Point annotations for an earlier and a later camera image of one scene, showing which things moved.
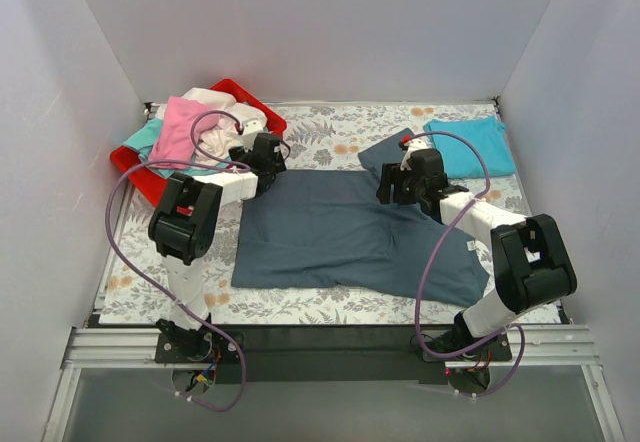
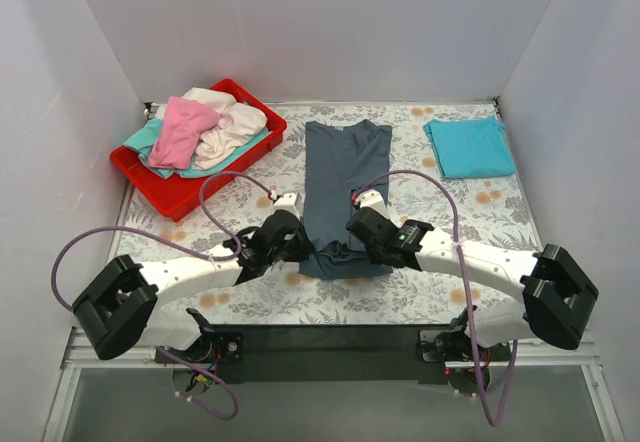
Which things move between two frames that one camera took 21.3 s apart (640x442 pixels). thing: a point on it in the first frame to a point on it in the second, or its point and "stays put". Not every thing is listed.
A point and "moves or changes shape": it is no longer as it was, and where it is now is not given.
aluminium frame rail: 102,348 stays put
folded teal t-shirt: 486,134 stays put
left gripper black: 240,153 to 298,241
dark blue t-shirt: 315,229 moves or changes shape
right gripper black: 388,188 to 364,238
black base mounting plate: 323,354 stays put
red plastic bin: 148,182 stays put
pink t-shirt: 173,137 stays put
